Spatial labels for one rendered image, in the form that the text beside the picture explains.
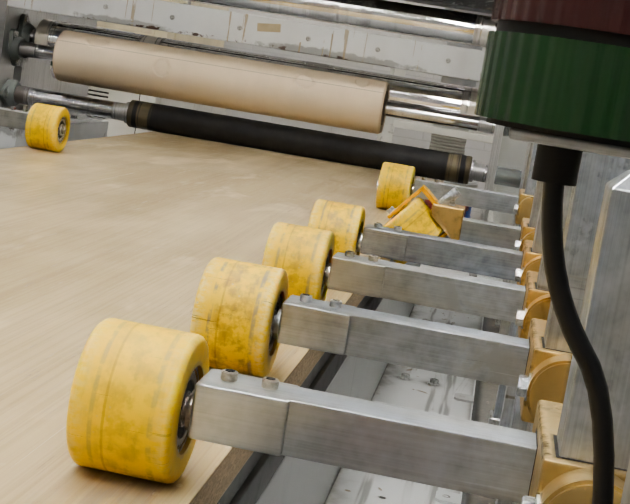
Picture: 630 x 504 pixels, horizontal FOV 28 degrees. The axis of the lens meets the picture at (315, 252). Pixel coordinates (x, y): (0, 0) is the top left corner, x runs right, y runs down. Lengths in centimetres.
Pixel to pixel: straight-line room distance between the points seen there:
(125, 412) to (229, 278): 27
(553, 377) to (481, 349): 8
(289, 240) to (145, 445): 51
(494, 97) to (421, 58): 257
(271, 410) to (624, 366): 18
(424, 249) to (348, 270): 26
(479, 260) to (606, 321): 80
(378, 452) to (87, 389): 15
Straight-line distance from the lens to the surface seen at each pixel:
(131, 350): 65
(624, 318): 58
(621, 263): 58
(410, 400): 204
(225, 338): 88
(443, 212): 162
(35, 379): 84
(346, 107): 291
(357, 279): 113
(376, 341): 89
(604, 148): 32
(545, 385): 82
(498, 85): 32
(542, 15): 32
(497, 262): 138
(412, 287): 113
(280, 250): 112
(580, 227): 83
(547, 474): 59
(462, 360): 89
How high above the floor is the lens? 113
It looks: 9 degrees down
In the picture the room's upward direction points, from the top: 9 degrees clockwise
